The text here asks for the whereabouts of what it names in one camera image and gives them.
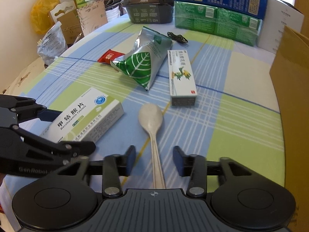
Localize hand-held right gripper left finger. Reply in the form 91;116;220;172
58;145;136;198

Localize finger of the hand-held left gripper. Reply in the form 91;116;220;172
0;126;96;166
0;94;64;126

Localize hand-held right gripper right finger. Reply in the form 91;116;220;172
172;146;251;198

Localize white light green medicine box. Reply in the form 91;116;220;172
40;87;125;145

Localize beige plastic spoon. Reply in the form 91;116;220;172
138;103;167;189

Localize silver green tea bag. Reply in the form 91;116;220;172
110;26;173;91

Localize black cable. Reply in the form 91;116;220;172
167;31;189;44

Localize large cardboard box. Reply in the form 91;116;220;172
269;25;309;199

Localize checked cloth desktop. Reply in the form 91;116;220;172
0;12;286;223

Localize clear printed plastic bag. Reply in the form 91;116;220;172
37;21;68;66

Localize bird print medicine box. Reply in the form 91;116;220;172
167;49;198;107

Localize red snack packet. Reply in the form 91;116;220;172
97;49;125;64

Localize cardboard box with hanger hole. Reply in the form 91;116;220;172
49;2;85;45

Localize yellow plastic bag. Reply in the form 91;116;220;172
31;0;61;35

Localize printed brown cardboard box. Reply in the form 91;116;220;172
77;0;108;37

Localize black instant noodle bowl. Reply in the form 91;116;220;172
120;0;175;25

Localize green wrapped box pack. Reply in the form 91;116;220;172
174;1;262;47

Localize wooden door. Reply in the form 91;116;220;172
293;0;309;40

